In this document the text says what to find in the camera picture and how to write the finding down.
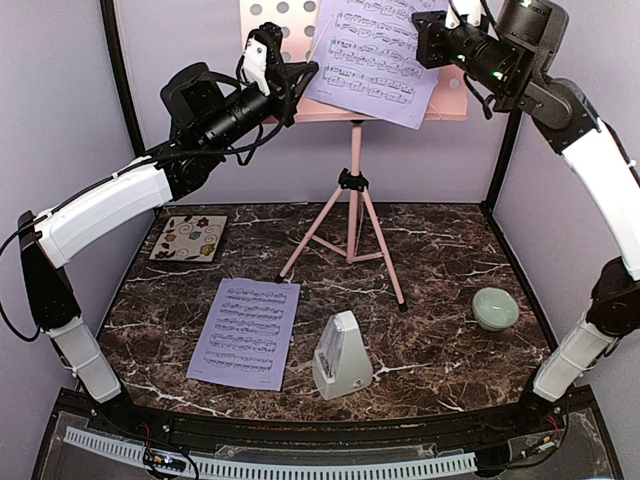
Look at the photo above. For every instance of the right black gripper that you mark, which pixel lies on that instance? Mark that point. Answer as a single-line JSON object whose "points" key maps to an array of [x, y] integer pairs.
{"points": [[428, 23]]}

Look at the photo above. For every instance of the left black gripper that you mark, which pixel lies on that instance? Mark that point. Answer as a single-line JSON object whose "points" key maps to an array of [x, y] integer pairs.
{"points": [[298, 74]]}

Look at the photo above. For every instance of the purple sheet music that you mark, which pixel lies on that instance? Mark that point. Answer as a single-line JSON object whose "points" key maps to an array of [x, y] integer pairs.
{"points": [[366, 51], [245, 340]]}

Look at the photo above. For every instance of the pink music stand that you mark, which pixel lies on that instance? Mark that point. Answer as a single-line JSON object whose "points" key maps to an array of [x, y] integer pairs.
{"points": [[347, 224]]}

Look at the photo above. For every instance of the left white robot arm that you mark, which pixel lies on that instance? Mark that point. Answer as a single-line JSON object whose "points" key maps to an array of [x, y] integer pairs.
{"points": [[48, 241]]}

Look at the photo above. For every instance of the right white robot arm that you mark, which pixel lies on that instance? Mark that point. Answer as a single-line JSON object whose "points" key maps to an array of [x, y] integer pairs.
{"points": [[590, 147]]}

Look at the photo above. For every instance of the floral ceramic tile coaster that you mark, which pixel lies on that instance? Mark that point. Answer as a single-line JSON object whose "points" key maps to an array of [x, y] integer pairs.
{"points": [[189, 238]]}

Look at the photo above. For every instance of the pale green bowl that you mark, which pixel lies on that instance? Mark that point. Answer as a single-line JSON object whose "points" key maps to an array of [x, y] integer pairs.
{"points": [[495, 309]]}

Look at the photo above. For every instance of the white metronome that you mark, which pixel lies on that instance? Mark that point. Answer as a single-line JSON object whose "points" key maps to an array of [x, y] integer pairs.
{"points": [[341, 365]]}

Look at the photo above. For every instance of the small circuit board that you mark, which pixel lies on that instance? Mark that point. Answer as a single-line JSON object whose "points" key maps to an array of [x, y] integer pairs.
{"points": [[162, 461]]}

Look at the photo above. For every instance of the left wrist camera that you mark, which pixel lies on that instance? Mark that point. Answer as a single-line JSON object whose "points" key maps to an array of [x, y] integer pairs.
{"points": [[261, 63]]}

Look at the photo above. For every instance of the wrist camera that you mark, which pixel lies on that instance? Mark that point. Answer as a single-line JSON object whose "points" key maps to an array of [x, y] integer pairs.
{"points": [[467, 11], [261, 63]]}

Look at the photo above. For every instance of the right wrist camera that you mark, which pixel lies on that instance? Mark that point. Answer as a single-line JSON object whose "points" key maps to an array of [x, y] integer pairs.
{"points": [[467, 11]]}

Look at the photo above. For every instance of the right black frame post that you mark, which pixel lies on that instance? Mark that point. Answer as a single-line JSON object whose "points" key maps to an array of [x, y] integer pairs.
{"points": [[505, 165]]}

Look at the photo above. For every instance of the black frame post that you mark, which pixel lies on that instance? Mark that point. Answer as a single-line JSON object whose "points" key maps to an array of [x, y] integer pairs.
{"points": [[119, 72], [505, 165]]}

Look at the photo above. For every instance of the left black frame post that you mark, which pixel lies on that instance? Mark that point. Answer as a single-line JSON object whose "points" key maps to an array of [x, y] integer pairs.
{"points": [[119, 72]]}

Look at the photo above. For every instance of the white slotted cable duct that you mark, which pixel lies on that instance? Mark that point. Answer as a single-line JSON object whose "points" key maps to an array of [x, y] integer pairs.
{"points": [[321, 467]]}

